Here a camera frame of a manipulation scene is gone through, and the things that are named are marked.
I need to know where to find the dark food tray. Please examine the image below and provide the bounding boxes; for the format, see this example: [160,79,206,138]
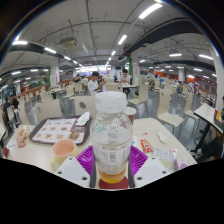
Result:
[29,115,93,145]

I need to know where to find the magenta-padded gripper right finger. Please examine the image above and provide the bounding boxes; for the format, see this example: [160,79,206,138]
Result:
[128,145,171,188]

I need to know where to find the clear white-capped drink bottle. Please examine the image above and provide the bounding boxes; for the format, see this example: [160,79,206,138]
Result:
[89,91,134,184]

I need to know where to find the small white wrapper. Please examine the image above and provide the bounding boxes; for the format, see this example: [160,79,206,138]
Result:
[156,130,169,145]

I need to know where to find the crumpled white napkin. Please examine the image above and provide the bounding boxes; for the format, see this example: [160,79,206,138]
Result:
[74,111,91,127]

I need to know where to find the person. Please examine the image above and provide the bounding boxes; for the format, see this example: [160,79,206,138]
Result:
[9,94,22,111]
[119,68,134,96]
[1,98,14,124]
[194,129,224,164]
[87,70,106,97]

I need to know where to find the beige canteen chairs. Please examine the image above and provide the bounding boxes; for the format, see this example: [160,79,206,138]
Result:
[4,74,201,134]

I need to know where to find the clear bag of fried food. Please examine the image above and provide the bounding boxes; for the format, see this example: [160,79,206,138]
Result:
[13,123,31,148]

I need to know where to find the pale yellow mug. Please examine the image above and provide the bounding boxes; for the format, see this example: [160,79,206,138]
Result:
[49,138,80,172]

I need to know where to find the ceiling air conditioner unit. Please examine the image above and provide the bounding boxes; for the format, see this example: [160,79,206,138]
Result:
[58,36,79,49]

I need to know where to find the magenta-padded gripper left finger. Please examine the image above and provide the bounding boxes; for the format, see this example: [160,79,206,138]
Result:
[54,145,98,188]

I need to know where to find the clear plastic bag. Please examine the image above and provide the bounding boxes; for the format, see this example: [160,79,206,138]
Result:
[152,146,189,173]

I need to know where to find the black-edged neighbouring table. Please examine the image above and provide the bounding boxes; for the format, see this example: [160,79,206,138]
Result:
[193,102,224,153]

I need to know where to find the ceiling strip lights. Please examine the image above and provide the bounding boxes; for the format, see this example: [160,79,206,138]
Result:
[0,2,214,88]

